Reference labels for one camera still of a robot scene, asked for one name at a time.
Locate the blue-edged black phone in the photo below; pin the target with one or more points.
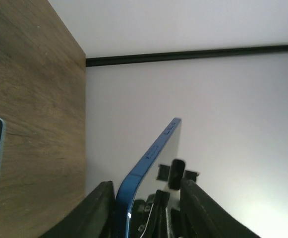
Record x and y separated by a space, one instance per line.
142 181

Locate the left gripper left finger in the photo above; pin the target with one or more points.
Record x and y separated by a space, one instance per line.
92 218

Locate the black aluminium frame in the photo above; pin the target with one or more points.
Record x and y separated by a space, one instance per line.
187 55

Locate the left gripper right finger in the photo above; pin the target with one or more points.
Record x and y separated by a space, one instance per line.
203 217

